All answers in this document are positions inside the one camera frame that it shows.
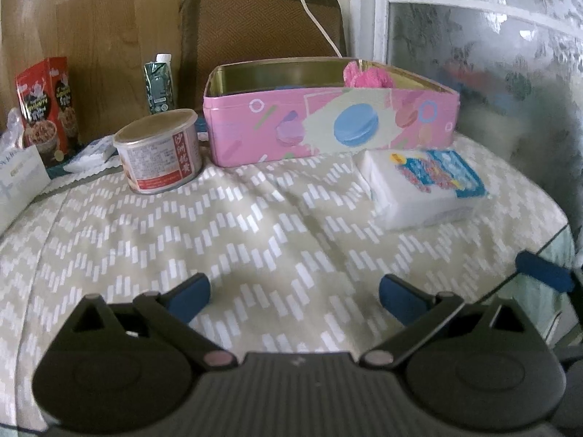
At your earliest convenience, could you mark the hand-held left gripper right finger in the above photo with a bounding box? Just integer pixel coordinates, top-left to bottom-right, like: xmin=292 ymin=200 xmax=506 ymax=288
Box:
xmin=359 ymin=274 xmax=535 ymax=369

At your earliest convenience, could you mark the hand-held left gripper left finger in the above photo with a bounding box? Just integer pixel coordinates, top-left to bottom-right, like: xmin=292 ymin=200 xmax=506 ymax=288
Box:
xmin=68 ymin=273 xmax=238 ymax=370

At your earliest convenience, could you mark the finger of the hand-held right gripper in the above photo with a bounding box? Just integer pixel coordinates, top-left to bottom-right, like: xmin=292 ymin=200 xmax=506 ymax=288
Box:
xmin=514 ymin=249 xmax=583 ymax=294

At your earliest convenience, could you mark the pink tin box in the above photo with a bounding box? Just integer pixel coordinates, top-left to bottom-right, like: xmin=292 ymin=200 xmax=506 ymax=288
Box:
xmin=202 ymin=57 xmax=461 ymax=168

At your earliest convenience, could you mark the pink fluffy cloth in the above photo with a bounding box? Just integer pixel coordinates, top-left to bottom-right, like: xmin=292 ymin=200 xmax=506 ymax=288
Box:
xmin=343 ymin=60 xmax=396 ymax=90

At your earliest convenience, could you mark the pale teal sheet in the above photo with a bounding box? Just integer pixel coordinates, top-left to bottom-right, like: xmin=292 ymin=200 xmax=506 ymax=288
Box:
xmin=512 ymin=230 xmax=577 ymax=344

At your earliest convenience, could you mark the beige zigzag bedsheet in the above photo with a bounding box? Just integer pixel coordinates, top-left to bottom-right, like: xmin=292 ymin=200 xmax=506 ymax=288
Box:
xmin=0 ymin=133 xmax=573 ymax=437

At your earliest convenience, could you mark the white tissue packet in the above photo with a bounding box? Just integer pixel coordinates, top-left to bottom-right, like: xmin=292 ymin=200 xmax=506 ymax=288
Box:
xmin=359 ymin=148 xmax=493 ymax=231

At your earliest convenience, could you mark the round tin can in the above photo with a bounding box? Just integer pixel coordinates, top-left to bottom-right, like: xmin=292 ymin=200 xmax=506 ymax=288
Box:
xmin=112 ymin=108 xmax=203 ymax=195

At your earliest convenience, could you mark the teal lace mat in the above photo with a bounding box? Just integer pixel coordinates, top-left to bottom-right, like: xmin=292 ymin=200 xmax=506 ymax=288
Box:
xmin=44 ymin=159 xmax=126 ymax=183

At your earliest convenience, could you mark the white crinkled packet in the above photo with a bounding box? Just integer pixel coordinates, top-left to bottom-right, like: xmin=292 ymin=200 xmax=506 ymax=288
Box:
xmin=63 ymin=135 xmax=122 ymax=174

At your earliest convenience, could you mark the white printed package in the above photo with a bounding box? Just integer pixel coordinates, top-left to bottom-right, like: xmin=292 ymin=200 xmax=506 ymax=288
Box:
xmin=0 ymin=145 xmax=52 ymax=235

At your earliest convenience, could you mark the green drink carton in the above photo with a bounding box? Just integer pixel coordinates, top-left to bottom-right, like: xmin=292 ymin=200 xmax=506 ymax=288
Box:
xmin=144 ymin=52 xmax=176 ymax=116

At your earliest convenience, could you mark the frosted patterned window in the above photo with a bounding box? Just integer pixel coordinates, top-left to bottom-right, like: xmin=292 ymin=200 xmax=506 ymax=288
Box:
xmin=350 ymin=0 xmax=583 ymax=170

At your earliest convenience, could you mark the red cereal box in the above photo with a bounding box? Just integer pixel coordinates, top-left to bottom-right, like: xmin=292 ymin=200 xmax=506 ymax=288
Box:
xmin=15 ymin=57 xmax=83 ymax=168

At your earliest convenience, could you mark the clear plastic bag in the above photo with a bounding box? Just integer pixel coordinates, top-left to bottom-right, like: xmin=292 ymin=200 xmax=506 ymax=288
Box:
xmin=4 ymin=107 xmax=29 ymax=152

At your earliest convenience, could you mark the brown woven cushion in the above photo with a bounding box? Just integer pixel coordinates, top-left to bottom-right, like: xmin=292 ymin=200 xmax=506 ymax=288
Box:
xmin=179 ymin=0 xmax=349 ymax=111

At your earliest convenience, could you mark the wooden board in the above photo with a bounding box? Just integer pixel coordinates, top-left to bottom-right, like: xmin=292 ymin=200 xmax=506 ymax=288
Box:
xmin=0 ymin=0 xmax=184 ymax=144

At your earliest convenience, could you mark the white cable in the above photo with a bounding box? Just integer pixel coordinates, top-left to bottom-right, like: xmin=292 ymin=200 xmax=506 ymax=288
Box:
xmin=277 ymin=0 xmax=348 ymax=61

